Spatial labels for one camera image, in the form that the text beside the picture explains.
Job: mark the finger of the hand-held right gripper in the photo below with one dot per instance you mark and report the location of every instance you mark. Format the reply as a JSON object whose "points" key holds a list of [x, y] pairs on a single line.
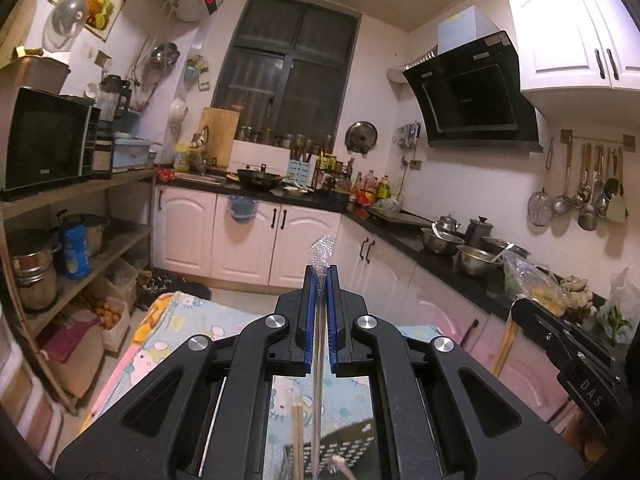
{"points": [[535, 320]]}

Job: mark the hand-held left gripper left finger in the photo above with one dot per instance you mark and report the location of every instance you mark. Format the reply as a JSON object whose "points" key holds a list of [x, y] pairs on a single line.
{"points": [[311, 320]]}

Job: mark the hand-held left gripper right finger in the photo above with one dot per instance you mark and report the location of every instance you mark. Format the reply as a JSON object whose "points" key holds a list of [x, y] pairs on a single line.
{"points": [[331, 320]]}

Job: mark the green perforated chopstick holder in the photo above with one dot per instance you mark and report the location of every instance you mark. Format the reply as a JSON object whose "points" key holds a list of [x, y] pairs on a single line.
{"points": [[350, 442]]}

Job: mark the row of hanging cooking utensils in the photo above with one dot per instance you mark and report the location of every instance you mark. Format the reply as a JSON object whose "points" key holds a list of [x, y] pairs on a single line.
{"points": [[587, 195]]}

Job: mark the clear plastic bag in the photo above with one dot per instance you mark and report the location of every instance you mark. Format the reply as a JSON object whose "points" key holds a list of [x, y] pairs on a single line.
{"points": [[532, 285]]}

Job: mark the ginger root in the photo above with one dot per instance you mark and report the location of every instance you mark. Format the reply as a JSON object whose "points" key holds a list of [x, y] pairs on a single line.
{"points": [[577, 297]]}

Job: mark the plastic bag of greens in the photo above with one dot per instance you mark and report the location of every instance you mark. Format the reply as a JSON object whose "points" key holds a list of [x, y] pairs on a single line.
{"points": [[617, 315]]}

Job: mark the dark kettle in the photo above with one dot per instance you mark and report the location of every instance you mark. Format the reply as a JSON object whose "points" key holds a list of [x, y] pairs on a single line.
{"points": [[479, 232]]}

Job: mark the cartoon cat printed blanket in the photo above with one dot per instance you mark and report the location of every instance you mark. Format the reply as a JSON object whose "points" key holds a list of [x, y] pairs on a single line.
{"points": [[200, 320]]}

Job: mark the steel kettle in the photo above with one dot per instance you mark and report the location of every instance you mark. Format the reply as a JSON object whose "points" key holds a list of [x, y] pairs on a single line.
{"points": [[450, 224]]}

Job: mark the blue plastic bag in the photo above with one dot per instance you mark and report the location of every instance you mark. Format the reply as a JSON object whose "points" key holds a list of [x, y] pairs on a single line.
{"points": [[242, 210]]}

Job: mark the cluster of condiment bottles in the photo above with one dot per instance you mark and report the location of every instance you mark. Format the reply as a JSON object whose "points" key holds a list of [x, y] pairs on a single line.
{"points": [[370, 190]]}

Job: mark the blue and white knife block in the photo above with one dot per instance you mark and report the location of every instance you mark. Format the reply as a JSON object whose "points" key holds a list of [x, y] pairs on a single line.
{"points": [[301, 172]]}

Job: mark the black wok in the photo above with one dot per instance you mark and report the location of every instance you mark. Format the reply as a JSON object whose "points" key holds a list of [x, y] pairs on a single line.
{"points": [[260, 179]]}

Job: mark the row of windowsill jars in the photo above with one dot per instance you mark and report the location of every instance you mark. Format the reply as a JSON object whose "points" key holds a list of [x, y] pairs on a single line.
{"points": [[280, 137]]}

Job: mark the hanging steel pot lid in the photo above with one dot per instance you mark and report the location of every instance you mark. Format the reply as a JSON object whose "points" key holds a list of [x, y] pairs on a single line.
{"points": [[361, 136]]}

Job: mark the white bin of potatoes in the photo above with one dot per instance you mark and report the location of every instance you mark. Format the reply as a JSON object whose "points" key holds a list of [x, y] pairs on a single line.
{"points": [[110, 317]]}

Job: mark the kitchen faucet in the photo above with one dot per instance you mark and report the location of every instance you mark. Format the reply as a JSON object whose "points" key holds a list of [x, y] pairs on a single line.
{"points": [[202, 145]]}

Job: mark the wooden cutting board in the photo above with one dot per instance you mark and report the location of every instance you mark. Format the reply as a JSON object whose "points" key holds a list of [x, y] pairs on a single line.
{"points": [[220, 135]]}

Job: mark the yellow jar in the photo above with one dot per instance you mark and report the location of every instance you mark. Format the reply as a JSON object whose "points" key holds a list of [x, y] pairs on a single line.
{"points": [[181, 159]]}

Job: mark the black range hood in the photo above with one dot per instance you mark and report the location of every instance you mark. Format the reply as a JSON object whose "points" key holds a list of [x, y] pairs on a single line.
{"points": [[470, 95]]}

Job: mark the cardboard box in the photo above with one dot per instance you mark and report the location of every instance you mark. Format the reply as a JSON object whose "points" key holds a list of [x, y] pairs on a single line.
{"points": [[75, 360]]}

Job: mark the light blue plastic container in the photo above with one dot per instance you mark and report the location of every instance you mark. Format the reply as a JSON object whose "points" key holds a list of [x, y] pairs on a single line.
{"points": [[132, 155]]}

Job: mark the white hanging scoop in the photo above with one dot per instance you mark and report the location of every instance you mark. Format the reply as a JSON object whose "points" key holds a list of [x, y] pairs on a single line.
{"points": [[178, 115]]}

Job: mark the blue canister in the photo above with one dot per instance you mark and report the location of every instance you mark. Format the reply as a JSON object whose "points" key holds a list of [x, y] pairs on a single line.
{"points": [[75, 255]]}

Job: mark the dark kitchen window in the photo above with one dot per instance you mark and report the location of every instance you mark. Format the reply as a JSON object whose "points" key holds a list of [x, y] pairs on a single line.
{"points": [[285, 70]]}

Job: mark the metal storage shelf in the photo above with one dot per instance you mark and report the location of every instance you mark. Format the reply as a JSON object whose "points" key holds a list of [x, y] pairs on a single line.
{"points": [[75, 185]]}

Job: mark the hanging packet bag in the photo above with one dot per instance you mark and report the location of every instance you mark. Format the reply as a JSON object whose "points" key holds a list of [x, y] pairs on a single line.
{"points": [[196, 72]]}

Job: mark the steel steamer pot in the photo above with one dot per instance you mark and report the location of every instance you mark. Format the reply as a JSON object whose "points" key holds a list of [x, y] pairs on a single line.
{"points": [[32, 270]]}

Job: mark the white upper cabinet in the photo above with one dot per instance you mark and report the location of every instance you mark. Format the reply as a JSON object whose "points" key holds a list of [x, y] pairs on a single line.
{"points": [[565, 35]]}

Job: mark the dark blender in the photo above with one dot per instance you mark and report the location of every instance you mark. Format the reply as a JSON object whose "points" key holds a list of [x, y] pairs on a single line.
{"points": [[116, 97]]}

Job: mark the hanging steel bowl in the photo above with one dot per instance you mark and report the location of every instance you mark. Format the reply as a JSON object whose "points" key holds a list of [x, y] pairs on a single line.
{"points": [[165, 54]]}

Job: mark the black microwave oven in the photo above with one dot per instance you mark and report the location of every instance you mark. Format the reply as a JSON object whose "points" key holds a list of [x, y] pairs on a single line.
{"points": [[42, 142]]}

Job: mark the beige metal box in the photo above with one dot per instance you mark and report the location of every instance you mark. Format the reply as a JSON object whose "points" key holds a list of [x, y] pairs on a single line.
{"points": [[35, 75]]}

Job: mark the glass pot lid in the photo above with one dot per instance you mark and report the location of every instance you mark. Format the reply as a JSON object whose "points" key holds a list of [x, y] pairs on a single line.
{"points": [[67, 12]]}

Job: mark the fruit wall picture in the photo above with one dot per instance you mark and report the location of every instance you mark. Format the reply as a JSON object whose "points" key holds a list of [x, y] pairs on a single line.
{"points": [[102, 0]]}

